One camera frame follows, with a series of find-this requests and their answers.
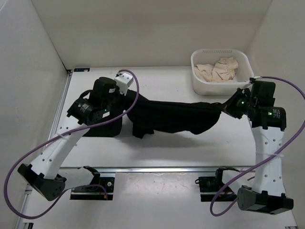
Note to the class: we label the beige trousers in basket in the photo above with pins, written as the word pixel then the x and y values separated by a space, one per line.
pixel 223 71

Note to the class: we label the aluminium frame rail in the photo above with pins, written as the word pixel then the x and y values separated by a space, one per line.
pixel 154 181

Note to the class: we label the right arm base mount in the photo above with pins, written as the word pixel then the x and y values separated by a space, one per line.
pixel 209 185

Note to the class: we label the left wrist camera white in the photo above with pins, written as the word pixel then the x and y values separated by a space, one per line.
pixel 123 81

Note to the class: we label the black trousers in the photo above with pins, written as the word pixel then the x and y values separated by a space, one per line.
pixel 148 116

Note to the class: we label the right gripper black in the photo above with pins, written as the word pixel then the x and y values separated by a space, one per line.
pixel 229 108

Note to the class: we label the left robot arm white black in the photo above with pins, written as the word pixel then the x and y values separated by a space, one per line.
pixel 42 173

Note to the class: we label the black label sticker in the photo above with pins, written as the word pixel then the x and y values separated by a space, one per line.
pixel 81 70

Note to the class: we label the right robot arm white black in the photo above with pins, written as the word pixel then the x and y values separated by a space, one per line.
pixel 266 193

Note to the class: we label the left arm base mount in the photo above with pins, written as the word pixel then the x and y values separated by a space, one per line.
pixel 100 188

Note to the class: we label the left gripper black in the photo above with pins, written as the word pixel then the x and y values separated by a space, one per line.
pixel 120 108

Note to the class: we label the white plastic basket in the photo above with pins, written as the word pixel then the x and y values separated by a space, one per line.
pixel 211 56

